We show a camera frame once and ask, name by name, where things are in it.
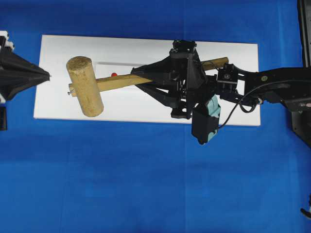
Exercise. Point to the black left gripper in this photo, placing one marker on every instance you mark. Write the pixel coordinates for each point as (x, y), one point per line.
(9, 61)

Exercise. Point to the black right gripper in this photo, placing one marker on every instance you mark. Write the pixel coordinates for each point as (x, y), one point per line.
(193, 87)

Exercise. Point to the wooden mallet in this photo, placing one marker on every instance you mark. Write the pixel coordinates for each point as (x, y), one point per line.
(87, 88)

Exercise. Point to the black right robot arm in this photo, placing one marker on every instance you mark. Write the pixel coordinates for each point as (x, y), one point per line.
(289, 86)

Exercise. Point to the white rectangular board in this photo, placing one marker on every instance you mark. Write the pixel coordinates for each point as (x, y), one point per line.
(120, 55)

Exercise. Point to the blue table cloth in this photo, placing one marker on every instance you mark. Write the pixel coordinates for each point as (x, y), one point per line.
(114, 177)

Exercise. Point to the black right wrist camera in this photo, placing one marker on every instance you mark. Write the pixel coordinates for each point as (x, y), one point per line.
(205, 120)

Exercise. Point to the black aluminium frame rail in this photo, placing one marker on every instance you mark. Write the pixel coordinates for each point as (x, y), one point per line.
(304, 17)

